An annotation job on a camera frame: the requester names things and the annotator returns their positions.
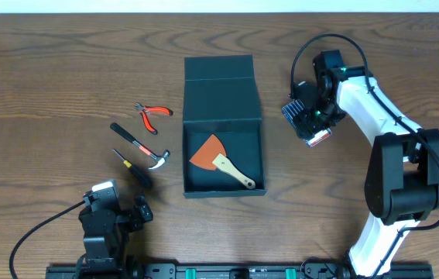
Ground small claw hammer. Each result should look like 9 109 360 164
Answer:
110 122 170 170

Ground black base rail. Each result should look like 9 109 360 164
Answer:
46 262 434 279

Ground black yellow screwdriver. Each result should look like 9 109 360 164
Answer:
112 149 153 189

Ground red handled pliers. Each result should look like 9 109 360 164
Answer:
135 102 173 135

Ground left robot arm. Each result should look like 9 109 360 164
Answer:
74 182 153 278

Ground black open gift box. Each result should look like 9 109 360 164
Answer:
182 55 266 198

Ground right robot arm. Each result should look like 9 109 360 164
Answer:
283 50 439 278

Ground blue precision screwdriver set case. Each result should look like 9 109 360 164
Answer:
282 99 332 148

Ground orange scraper with wooden handle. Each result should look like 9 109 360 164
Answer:
189 134 256 190

